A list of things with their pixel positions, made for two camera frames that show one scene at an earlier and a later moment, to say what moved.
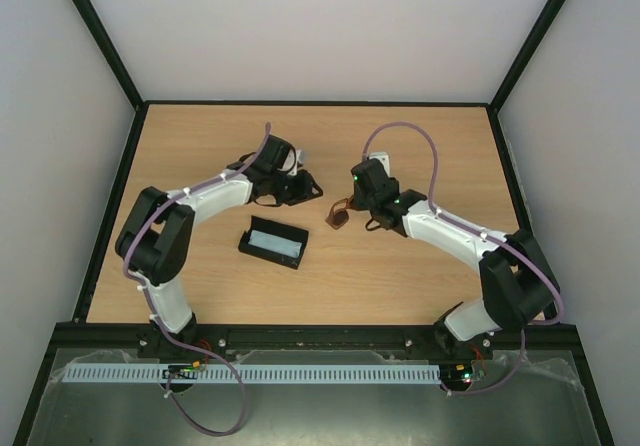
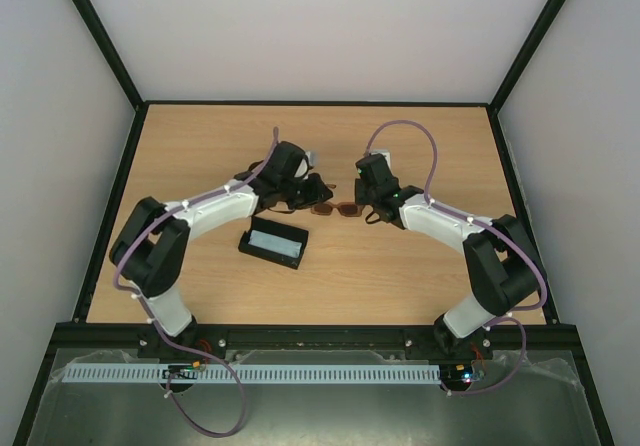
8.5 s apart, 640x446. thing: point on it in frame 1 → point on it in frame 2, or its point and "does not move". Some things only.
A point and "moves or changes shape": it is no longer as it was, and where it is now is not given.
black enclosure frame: x=59 y=332 does not move
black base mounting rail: x=510 y=337 does not move
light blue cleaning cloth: x=275 y=243 does not move
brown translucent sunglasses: x=338 y=213 moves or changes shape
